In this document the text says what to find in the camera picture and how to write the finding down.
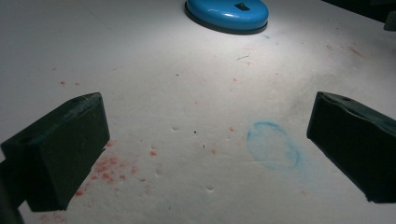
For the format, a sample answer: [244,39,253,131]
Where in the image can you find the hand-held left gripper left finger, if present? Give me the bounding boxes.
[0,91,111,213]

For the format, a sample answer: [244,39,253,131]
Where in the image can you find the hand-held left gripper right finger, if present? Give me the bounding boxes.
[306,91,396,204]

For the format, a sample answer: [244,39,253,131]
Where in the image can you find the dark object at table edge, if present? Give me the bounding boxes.
[383,10,396,32]

